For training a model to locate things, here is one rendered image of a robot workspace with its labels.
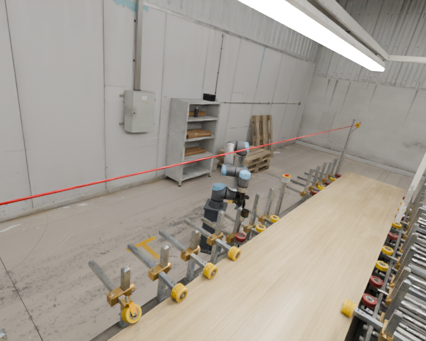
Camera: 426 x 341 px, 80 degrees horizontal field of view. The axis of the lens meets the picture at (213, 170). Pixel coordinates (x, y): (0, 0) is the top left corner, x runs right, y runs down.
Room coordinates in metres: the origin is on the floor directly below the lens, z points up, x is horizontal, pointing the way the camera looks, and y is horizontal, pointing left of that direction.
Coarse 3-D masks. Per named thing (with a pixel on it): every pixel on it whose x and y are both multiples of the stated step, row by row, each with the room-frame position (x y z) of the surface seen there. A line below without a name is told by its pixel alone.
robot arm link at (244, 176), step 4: (240, 172) 1.89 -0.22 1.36; (244, 172) 1.90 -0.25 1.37; (248, 172) 1.91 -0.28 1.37; (240, 176) 1.87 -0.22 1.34; (244, 176) 1.86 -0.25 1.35; (248, 176) 1.86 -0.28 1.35; (240, 180) 1.87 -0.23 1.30; (244, 180) 1.85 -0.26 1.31; (248, 180) 1.87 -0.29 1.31; (240, 184) 1.86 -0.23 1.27; (244, 184) 1.85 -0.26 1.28; (248, 184) 1.88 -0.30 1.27
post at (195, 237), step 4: (192, 232) 1.38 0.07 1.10; (196, 232) 1.37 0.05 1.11; (192, 236) 1.37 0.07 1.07; (196, 236) 1.37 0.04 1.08; (192, 240) 1.37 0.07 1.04; (196, 240) 1.37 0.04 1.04; (192, 244) 1.37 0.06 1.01; (196, 244) 1.37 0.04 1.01; (192, 248) 1.37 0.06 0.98; (196, 248) 1.38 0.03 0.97; (188, 260) 1.38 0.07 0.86; (192, 260) 1.36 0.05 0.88; (188, 264) 1.38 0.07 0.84; (192, 264) 1.36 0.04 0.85; (188, 268) 1.37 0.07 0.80; (192, 268) 1.37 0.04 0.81; (188, 272) 1.37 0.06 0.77; (192, 272) 1.37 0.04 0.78; (188, 276) 1.37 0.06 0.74; (192, 276) 1.38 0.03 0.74
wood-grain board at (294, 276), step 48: (336, 192) 2.92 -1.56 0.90; (384, 192) 3.18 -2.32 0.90; (288, 240) 1.74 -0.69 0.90; (336, 240) 1.84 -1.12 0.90; (384, 240) 1.96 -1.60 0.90; (192, 288) 1.11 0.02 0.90; (240, 288) 1.17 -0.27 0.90; (288, 288) 1.22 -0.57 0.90; (336, 288) 1.29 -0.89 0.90; (144, 336) 0.80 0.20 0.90; (192, 336) 0.83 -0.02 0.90; (240, 336) 0.87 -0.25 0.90; (288, 336) 0.91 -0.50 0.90; (336, 336) 0.95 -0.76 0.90
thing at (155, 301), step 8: (304, 200) 2.94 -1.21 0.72; (288, 208) 2.68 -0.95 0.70; (280, 216) 2.48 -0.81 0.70; (248, 240) 1.94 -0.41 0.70; (224, 256) 1.67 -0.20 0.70; (200, 272) 1.46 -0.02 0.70; (184, 280) 1.37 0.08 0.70; (192, 280) 1.38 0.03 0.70; (168, 288) 1.28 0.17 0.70; (168, 296) 1.21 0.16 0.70; (144, 304) 1.13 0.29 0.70; (152, 304) 1.14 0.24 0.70; (144, 312) 1.08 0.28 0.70; (112, 328) 0.96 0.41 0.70; (120, 328) 0.96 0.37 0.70; (96, 336) 0.90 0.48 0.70; (104, 336) 0.91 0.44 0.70; (112, 336) 0.91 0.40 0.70
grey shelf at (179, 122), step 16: (176, 112) 4.44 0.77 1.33; (208, 112) 5.16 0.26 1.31; (176, 128) 4.42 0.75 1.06; (192, 128) 5.04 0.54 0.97; (208, 128) 5.13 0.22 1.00; (176, 144) 4.39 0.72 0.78; (192, 144) 5.09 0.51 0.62; (208, 144) 5.09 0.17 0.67; (176, 160) 4.37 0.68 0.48; (208, 160) 5.06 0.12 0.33; (176, 176) 4.35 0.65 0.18; (192, 176) 4.56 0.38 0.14; (208, 176) 4.98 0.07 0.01
